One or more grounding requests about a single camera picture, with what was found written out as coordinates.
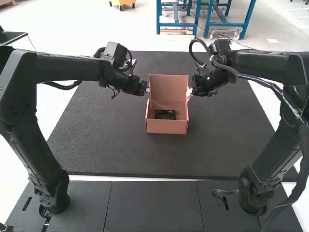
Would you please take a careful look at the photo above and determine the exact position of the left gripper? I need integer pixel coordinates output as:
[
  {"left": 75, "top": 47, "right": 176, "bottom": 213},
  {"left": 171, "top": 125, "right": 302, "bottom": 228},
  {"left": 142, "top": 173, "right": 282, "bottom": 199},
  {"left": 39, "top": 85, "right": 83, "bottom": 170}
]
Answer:
[{"left": 126, "top": 76, "right": 150, "bottom": 97}]

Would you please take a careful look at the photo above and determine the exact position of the black mat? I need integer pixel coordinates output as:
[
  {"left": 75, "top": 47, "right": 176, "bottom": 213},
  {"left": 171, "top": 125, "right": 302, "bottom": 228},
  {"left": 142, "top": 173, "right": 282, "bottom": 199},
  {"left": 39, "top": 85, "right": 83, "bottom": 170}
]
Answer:
[{"left": 45, "top": 50, "right": 299, "bottom": 182}]

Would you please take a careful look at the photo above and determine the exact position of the black chair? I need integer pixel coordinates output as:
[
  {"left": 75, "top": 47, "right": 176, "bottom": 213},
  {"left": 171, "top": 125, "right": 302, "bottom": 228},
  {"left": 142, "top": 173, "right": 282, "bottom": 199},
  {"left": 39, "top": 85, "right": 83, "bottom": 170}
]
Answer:
[{"left": 0, "top": 25, "right": 37, "bottom": 53}]

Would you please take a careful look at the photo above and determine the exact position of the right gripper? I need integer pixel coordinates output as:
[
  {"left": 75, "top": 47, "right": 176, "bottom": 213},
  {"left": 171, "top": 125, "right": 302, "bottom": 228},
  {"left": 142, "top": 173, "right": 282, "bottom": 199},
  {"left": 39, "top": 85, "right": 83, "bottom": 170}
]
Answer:
[{"left": 185, "top": 72, "right": 214, "bottom": 98}]

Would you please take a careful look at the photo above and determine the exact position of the dark base panel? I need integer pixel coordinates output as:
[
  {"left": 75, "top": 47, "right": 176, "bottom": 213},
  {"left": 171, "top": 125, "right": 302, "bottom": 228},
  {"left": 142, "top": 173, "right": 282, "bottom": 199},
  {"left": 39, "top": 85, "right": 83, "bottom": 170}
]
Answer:
[
  {"left": 4, "top": 180, "right": 113, "bottom": 232},
  {"left": 103, "top": 180, "right": 205, "bottom": 232},
  {"left": 196, "top": 180, "right": 304, "bottom": 232}
]

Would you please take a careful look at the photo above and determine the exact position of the yellow cart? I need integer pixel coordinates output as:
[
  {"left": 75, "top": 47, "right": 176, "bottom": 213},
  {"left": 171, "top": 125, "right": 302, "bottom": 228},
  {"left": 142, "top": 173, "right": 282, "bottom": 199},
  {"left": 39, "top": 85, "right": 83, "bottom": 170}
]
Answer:
[{"left": 108, "top": 0, "right": 137, "bottom": 12}]

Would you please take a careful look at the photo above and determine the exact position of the cardboard box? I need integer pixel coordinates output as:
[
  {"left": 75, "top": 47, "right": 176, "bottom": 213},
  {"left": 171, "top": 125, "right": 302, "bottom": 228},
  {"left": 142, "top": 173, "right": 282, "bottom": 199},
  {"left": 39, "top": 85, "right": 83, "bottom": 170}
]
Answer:
[{"left": 145, "top": 73, "right": 190, "bottom": 135}]

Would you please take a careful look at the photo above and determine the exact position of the black square fan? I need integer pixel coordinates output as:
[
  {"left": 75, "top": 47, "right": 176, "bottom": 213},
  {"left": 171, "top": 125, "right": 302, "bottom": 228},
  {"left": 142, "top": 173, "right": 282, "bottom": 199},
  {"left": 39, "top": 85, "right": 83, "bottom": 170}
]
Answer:
[{"left": 154, "top": 109, "right": 177, "bottom": 119}]

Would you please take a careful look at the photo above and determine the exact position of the blue metal frame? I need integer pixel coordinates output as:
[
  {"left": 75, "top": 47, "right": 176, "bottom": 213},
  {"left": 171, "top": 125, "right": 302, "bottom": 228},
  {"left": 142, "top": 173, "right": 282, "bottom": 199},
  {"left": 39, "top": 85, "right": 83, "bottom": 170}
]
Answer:
[
  {"left": 204, "top": 0, "right": 257, "bottom": 39},
  {"left": 156, "top": 0, "right": 201, "bottom": 36}
]

